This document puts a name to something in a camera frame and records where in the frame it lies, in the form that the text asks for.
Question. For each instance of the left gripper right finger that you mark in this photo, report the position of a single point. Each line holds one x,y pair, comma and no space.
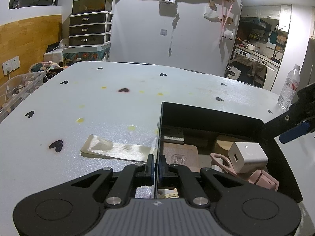
163,167

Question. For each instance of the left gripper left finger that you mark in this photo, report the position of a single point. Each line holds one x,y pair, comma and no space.
150,167

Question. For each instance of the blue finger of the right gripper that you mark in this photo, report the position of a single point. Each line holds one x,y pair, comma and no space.
294,133

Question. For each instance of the black storage box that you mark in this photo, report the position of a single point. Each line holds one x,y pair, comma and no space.
201,127

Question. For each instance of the white USB charger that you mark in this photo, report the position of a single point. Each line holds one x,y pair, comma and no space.
247,157

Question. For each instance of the pink scissors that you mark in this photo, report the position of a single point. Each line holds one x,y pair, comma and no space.
258,177

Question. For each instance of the oval wooden block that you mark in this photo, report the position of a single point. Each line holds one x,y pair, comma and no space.
223,143

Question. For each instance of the clear plastic water bottle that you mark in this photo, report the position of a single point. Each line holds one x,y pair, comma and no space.
289,88

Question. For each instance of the brown card with clear hook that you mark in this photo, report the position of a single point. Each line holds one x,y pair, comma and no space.
182,154

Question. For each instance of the small black labelled box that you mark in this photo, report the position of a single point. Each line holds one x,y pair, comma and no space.
173,135

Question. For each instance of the dark chair with clothes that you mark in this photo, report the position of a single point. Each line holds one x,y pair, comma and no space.
251,71

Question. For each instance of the white plush toy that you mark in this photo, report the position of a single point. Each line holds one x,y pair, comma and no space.
228,34

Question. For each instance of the white drawer cabinet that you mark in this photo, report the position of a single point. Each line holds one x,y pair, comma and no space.
94,28

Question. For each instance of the clear plastic storage bin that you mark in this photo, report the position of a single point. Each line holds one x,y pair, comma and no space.
18,88

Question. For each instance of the glass fish tank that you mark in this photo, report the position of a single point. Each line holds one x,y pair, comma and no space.
86,6

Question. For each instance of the white wall socket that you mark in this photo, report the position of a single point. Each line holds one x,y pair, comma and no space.
11,65

